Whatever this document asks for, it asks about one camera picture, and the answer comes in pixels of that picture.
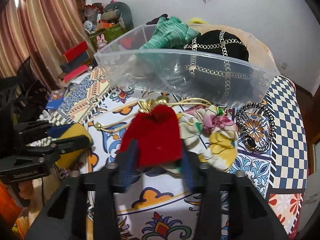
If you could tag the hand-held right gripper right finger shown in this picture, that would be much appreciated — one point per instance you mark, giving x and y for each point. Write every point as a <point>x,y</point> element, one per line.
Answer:
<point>188,176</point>

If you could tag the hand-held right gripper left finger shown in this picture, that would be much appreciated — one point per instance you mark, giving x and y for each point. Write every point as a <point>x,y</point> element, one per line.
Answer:
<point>127,171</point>

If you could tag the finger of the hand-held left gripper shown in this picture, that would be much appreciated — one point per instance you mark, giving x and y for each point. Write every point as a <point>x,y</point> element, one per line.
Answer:
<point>75,142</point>
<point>58,130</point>

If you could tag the yellow soft cloth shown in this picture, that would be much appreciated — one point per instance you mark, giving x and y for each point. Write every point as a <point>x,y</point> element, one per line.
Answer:
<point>75,158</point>

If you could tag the clear plastic storage box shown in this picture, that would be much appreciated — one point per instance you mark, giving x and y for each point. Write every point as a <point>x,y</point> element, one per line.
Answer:
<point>140,65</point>

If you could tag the blue printed packet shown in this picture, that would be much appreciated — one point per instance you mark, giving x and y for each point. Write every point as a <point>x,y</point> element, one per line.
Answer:
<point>55,100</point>

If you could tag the patterned bed sheet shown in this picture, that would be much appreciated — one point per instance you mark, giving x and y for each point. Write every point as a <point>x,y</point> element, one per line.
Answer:
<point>155,205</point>

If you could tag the floral fabric scrunchie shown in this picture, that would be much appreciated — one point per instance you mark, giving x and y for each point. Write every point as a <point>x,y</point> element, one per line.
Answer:
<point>220,145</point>

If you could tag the pink flat box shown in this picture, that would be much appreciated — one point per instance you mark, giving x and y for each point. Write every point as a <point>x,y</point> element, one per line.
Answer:
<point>75,73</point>

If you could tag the red flat box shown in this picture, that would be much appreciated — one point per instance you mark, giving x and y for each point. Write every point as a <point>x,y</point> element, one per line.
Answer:
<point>75,50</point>

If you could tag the pink bunny figure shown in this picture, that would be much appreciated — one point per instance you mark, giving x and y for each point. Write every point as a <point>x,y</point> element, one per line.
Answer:
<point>101,41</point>

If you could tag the striped pink curtain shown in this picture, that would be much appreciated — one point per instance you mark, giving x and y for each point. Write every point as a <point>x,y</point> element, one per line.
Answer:
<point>37,25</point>

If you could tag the small blue plush toy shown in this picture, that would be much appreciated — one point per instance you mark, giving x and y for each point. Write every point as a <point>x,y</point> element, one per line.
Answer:
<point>88,26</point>

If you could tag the green cardboard box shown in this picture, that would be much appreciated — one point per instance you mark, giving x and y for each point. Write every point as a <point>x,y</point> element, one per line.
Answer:
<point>112,32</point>

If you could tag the green knitted cloth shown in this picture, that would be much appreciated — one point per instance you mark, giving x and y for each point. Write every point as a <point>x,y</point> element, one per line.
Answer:
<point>170,33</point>

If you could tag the black cloth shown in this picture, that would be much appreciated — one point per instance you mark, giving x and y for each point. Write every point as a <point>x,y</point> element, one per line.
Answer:
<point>156,19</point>

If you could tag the yellow fluffy item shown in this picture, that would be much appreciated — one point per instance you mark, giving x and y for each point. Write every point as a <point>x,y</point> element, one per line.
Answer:
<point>196,20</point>

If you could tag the white wall socket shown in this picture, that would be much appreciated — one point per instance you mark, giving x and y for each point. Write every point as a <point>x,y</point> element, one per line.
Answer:
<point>284,65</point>

